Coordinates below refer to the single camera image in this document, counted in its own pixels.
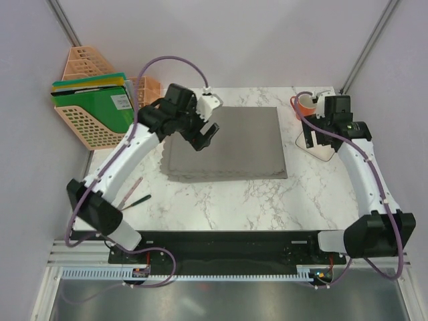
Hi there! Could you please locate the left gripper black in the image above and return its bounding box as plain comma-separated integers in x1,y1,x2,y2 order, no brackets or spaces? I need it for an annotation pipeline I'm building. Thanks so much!
176,98,219,152

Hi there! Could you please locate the white rectangular plate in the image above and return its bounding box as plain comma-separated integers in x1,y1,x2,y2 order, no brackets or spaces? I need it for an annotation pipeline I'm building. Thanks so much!
295,131,335,162

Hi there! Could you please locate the orange mug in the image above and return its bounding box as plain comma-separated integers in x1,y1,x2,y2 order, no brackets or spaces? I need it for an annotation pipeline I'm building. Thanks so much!
290,94,317,120

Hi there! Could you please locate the grey placemat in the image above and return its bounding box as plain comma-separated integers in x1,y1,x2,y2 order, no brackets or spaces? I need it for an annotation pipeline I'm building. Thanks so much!
160,106,288,183

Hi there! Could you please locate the gold fork green handle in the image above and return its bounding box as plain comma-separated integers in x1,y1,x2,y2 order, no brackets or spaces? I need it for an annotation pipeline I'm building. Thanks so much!
122,195,152,211

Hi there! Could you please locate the knife pink handle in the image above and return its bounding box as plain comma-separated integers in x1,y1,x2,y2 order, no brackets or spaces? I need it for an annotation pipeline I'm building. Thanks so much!
118,177,143,209

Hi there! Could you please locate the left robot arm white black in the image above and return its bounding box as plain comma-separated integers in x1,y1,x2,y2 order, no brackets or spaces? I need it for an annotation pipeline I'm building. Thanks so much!
66,84,223,263

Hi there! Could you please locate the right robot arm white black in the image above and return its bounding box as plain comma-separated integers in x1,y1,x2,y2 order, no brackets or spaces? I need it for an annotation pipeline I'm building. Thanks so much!
294,92,416,263

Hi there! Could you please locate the green folder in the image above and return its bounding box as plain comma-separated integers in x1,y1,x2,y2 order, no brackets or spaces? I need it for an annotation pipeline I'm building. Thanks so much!
51,86,134,134

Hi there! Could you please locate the yellow folder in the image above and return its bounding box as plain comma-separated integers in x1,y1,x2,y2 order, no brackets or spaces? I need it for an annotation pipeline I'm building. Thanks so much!
51,73,126,91

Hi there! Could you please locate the peach file organizer rack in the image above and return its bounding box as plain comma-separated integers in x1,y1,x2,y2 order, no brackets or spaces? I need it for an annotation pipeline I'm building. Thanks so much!
51,46,163,150

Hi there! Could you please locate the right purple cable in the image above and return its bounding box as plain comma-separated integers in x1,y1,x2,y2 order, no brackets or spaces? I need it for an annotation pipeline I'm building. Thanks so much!
290,92,404,290

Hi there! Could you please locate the purple cable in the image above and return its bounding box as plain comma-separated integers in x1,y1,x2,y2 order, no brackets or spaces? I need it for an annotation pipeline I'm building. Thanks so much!
62,56,210,305
290,92,404,290

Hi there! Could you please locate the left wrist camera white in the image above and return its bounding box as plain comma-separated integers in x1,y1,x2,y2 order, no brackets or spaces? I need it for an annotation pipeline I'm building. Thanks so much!
196,94,223,121

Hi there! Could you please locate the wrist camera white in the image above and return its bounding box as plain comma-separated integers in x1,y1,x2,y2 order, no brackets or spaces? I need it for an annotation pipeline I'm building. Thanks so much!
312,90,333,118
196,94,223,121

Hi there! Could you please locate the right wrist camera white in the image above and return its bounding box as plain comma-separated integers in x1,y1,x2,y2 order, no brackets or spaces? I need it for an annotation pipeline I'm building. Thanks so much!
312,90,333,118

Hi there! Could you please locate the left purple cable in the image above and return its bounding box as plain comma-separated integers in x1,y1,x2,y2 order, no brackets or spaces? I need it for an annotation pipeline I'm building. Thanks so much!
62,56,210,305

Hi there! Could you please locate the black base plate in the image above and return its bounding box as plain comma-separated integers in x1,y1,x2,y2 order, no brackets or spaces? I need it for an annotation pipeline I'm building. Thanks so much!
108,231,346,274

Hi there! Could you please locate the right aluminium frame post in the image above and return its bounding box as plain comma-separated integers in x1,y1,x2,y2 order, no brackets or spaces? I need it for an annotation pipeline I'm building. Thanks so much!
338,0,402,95

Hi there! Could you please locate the aluminium frame post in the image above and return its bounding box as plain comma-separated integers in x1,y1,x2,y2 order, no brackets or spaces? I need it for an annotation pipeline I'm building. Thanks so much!
46,0,82,47
338,0,402,95

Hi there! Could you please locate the white cable duct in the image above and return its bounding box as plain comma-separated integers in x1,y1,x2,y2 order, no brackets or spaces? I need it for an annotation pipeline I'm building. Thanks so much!
61,266,314,282

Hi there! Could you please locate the aluminium rail profile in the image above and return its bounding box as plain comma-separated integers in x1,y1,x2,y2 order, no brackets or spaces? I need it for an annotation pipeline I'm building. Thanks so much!
47,241,411,270

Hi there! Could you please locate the left aluminium frame post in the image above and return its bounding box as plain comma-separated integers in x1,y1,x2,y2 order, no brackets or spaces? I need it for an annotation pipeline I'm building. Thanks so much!
46,0,82,47

